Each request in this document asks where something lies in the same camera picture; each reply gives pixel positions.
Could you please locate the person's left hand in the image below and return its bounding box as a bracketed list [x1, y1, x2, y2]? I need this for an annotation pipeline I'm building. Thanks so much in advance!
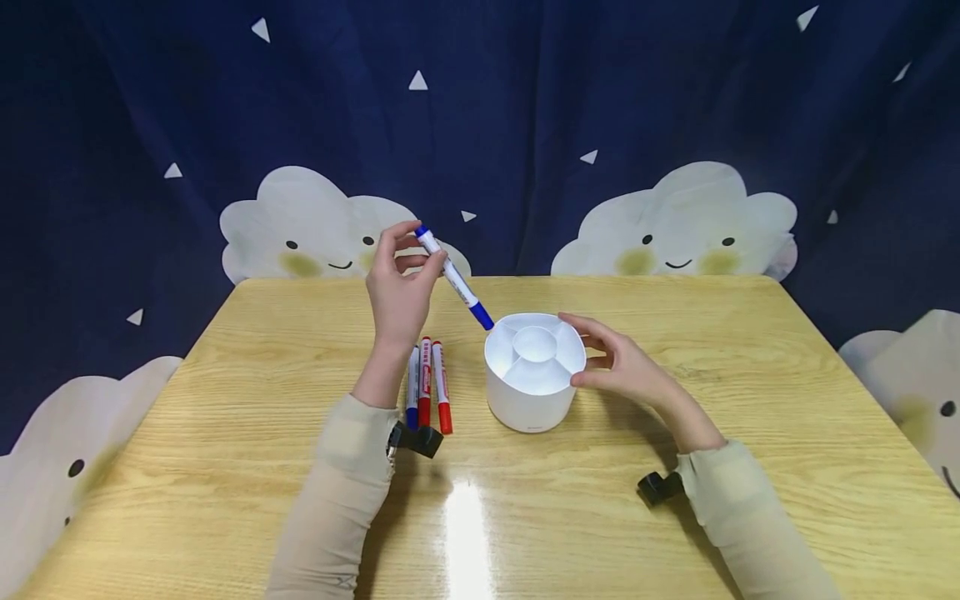
[365, 220, 450, 355]

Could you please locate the person's right hand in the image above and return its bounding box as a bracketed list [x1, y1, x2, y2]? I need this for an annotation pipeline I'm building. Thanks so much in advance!
[557, 312, 685, 411]

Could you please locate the blue cap white marker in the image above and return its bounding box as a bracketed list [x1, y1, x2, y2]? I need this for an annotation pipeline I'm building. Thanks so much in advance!
[414, 224, 496, 332]
[405, 346, 421, 432]

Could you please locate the white round divided pen holder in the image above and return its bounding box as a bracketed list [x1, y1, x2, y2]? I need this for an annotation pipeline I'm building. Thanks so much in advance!
[483, 312, 588, 434]

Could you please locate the person's right forearm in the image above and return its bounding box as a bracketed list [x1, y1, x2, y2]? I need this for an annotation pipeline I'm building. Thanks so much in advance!
[660, 390, 848, 600]

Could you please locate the person's left forearm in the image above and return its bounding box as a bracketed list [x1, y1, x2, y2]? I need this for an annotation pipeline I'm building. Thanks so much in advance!
[265, 346, 421, 600]

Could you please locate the red cap white marker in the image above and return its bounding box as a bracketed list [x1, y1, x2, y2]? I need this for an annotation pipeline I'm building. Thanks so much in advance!
[417, 336, 434, 428]
[431, 340, 454, 436]

